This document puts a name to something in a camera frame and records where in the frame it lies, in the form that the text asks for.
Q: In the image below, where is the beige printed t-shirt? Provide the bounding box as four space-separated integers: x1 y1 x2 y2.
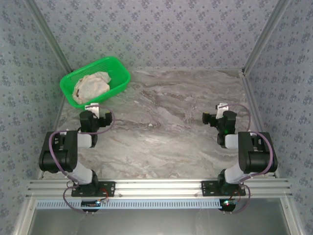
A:
72 71 112 104

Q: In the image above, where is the green plastic basket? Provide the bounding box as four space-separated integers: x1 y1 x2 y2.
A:
59 56 131 109

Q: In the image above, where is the small circuit board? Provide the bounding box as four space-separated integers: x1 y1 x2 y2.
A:
219 199 237 212
81 200 101 209

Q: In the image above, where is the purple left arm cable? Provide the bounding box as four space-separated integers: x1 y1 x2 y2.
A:
48 105 116 214

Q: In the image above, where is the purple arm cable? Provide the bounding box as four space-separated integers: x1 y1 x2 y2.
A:
221 104 273 215
48 105 116 214

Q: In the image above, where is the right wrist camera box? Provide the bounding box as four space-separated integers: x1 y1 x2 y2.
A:
215 103 229 120

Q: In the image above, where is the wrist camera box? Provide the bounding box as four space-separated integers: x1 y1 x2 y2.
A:
85 103 100 118
215 103 229 120

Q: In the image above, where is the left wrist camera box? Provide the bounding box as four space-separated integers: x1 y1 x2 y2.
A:
85 103 100 118

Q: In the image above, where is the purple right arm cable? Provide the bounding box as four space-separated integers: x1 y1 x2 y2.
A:
221 104 273 215

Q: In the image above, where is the grooved aluminium base rail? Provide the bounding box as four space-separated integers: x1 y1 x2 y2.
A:
26 178 293 198

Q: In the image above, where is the aluminium frame post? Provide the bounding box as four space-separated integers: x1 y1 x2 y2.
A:
24 0 73 72
242 0 291 74

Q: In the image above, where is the white slotted cable duct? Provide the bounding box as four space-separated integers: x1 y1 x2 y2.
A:
36 198 224 209

